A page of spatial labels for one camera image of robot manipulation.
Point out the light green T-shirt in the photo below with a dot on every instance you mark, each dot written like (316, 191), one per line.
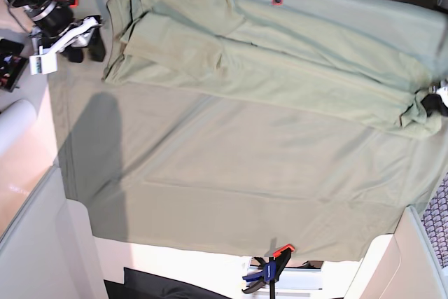
(248, 50)

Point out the black fabric under table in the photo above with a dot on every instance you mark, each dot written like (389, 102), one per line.
(195, 284)

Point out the patterned mesh mat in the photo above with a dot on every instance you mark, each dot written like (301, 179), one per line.
(434, 220)

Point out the blue orange bar clamp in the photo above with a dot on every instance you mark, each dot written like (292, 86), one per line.
(269, 272)

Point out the white paper roll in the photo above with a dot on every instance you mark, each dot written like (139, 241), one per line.
(16, 120)

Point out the black tablet with stand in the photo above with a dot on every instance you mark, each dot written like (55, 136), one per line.
(12, 64)

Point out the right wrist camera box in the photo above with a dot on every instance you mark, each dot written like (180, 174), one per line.
(43, 64)

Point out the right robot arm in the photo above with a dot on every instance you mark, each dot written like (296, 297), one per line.
(29, 5)

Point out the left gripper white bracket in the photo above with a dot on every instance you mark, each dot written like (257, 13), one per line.
(436, 102)

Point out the green table cover cloth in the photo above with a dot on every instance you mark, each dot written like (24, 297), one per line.
(179, 168)

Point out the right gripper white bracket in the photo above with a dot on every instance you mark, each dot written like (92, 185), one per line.
(56, 30)

